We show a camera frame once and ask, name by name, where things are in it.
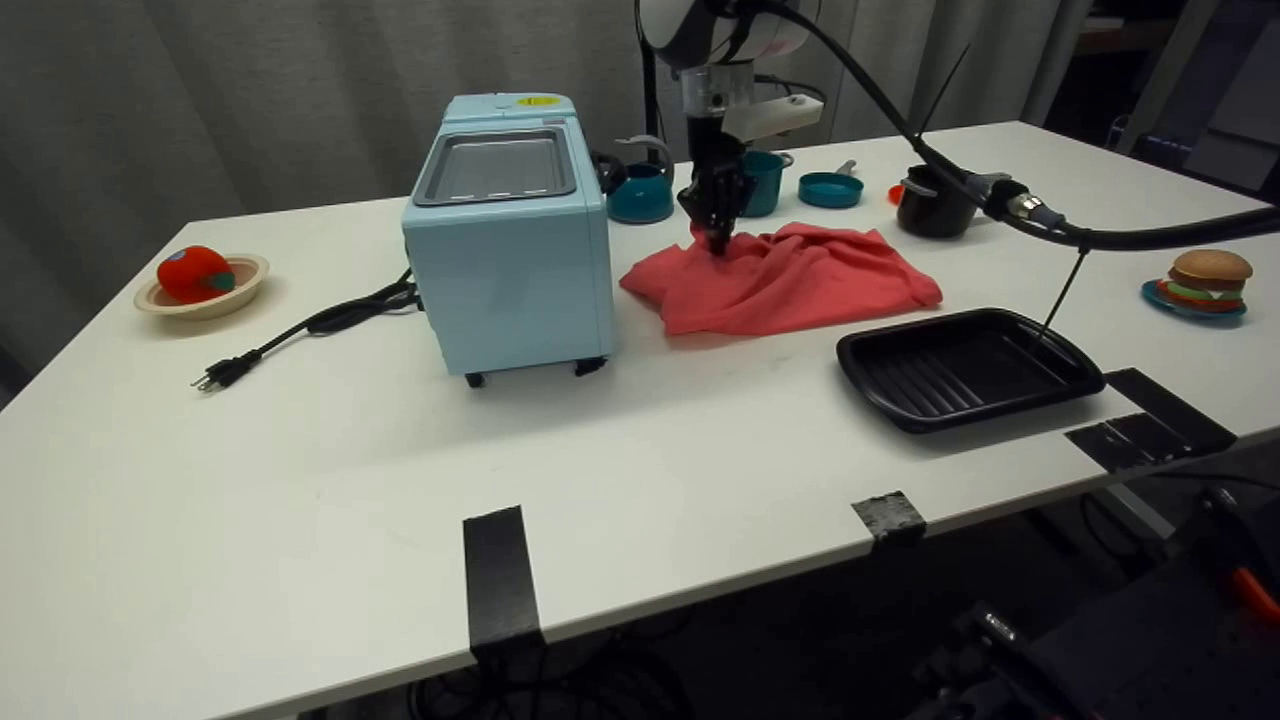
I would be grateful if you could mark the toy burger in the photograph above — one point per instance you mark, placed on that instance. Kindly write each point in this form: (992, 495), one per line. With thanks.
(1207, 277)

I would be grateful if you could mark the red toy tomato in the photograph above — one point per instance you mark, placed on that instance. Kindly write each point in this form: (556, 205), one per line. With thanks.
(194, 275)

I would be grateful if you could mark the black tape strip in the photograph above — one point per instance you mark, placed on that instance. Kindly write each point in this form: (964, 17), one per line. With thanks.
(1152, 423)
(502, 583)
(891, 513)

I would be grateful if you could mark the light blue toy oven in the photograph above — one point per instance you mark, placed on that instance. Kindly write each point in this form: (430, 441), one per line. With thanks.
(514, 266)

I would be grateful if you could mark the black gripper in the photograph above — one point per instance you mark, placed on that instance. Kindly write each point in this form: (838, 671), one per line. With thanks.
(715, 164)

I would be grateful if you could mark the black pot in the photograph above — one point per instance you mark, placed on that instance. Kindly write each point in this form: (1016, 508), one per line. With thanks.
(938, 203)

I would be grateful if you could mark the tomato on plate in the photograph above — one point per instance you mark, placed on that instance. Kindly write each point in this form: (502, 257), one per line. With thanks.
(241, 286)

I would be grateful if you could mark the teal toy frying pan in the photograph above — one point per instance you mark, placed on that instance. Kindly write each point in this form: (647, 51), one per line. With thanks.
(830, 188)

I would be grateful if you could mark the small teal plate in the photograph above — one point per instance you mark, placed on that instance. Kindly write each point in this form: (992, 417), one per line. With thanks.
(1161, 307)

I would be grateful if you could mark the teal toy kettle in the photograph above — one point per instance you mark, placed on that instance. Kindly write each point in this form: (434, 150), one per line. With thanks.
(640, 195)

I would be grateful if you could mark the teal toy pot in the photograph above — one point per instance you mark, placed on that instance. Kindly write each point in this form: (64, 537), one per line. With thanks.
(763, 184)

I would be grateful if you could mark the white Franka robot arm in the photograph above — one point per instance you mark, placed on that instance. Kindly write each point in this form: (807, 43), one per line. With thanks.
(695, 26)

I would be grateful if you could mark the small toy vegetable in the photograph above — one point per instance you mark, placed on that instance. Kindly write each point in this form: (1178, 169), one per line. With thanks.
(899, 197)

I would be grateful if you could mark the black grill tray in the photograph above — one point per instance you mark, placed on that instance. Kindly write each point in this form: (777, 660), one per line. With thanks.
(964, 367)

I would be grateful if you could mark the red shirt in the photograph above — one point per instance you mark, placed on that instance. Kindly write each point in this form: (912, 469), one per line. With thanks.
(786, 283)

